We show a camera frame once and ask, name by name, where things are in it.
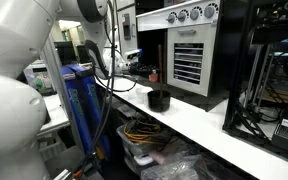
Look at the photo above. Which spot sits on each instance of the black computer monitor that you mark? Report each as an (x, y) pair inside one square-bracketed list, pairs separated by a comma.
[(83, 55), (65, 53)]

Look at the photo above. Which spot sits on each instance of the clear plastic bag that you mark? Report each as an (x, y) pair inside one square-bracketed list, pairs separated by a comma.
[(174, 170)]

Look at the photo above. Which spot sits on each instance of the pink soft item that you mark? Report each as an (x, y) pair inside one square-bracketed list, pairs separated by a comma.
[(164, 155)]

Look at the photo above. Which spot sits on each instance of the black mug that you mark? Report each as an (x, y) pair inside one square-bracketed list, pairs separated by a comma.
[(159, 101)]

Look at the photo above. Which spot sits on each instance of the clear plastic storage bin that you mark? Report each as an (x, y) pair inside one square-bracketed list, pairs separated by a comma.
[(134, 146)]

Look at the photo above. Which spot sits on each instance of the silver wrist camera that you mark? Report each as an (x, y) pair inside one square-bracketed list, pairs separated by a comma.
[(133, 55)]

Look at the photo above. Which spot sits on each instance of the aluminium support pole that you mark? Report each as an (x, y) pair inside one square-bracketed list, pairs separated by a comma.
[(59, 86)]

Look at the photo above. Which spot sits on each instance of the white toy oven door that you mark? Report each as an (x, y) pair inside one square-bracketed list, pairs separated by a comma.
[(210, 66)]

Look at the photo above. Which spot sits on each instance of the wooden spoon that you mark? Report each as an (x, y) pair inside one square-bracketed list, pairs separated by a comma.
[(159, 60)]

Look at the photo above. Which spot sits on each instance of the metal clamp with orange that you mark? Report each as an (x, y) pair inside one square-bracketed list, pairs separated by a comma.
[(67, 174)]

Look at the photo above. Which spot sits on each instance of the white bowl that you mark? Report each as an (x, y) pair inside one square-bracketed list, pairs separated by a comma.
[(141, 93)]

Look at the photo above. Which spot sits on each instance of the colourful printed box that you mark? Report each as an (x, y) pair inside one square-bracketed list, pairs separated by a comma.
[(39, 78)]

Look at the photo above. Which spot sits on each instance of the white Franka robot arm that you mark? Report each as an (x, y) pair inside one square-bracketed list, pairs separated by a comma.
[(10, 66)]

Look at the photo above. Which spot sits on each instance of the black electronics box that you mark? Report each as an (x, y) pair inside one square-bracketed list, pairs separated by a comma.
[(287, 133)]

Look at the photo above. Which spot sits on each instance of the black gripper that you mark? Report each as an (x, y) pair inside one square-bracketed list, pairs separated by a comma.
[(140, 69)]

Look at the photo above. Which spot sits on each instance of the toy oven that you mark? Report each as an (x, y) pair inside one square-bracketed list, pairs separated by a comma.
[(157, 20)]

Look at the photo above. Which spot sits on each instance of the orange plastic cup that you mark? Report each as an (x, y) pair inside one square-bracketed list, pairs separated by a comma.
[(153, 78)]

